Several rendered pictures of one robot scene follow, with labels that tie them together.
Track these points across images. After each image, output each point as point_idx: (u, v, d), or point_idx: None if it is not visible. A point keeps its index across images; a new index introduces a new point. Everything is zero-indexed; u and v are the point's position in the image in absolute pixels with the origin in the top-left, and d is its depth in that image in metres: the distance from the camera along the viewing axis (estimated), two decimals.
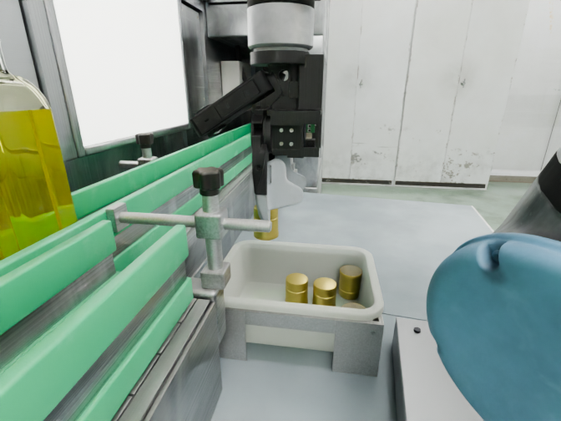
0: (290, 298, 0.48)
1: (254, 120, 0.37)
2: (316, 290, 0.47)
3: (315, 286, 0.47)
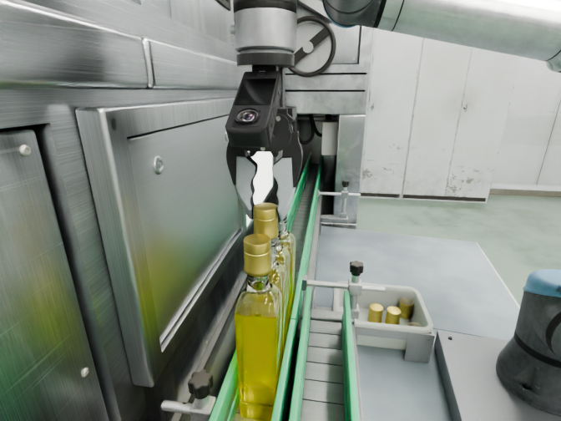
0: (373, 318, 0.83)
1: (292, 119, 0.40)
2: (390, 314, 0.81)
3: (389, 312, 0.81)
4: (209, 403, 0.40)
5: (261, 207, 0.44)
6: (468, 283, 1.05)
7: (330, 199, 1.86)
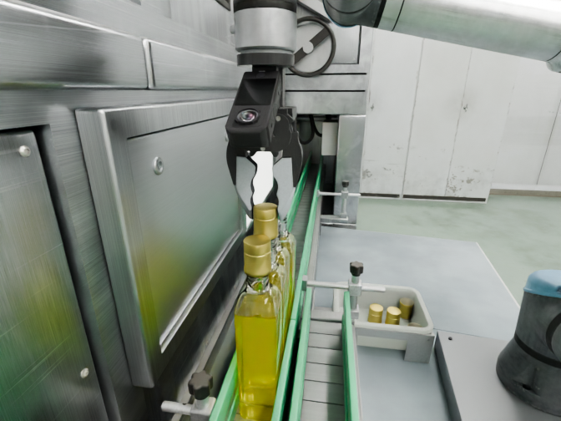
0: (373, 319, 0.83)
1: (292, 119, 0.40)
2: (390, 314, 0.81)
3: (389, 312, 0.81)
4: (209, 404, 0.40)
5: (261, 207, 0.44)
6: (468, 283, 1.05)
7: (330, 199, 1.86)
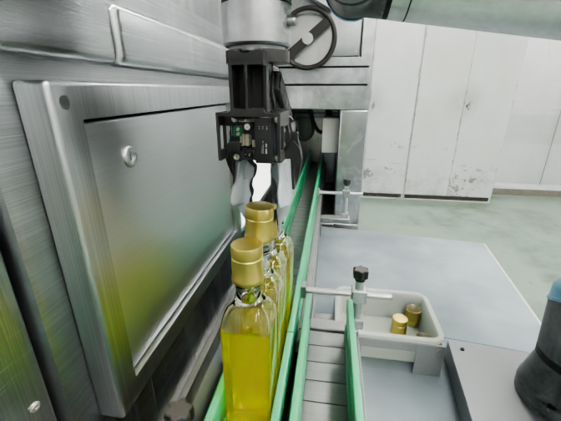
0: (275, 226, 0.45)
1: None
2: (396, 322, 0.75)
3: (395, 320, 0.75)
4: None
5: (255, 206, 0.38)
6: (477, 287, 0.98)
7: (331, 198, 1.80)
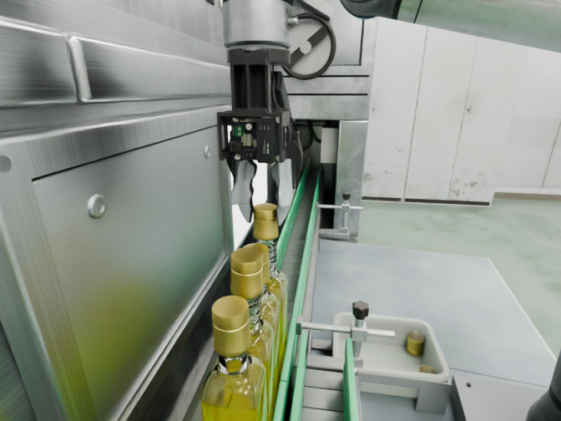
0: (266, 271, 0.40)
1: None
2: (273, 213, 0.44)
3: (270, 210, 0.43)
4: None
5: (242, 257, 0.34)
6: (483, 309, 0.94)
7: (330, 208, 1.76)
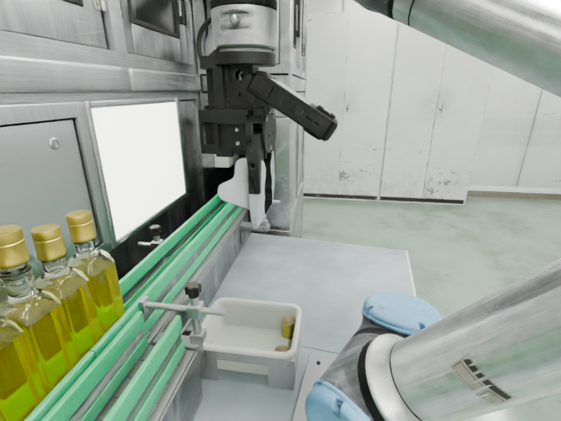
0: (54, 247, 0.45)
1: None
2: (81, 219, 0.49)
3: (78, 216, 0.49)
4: None
5: None
6: None
7: None
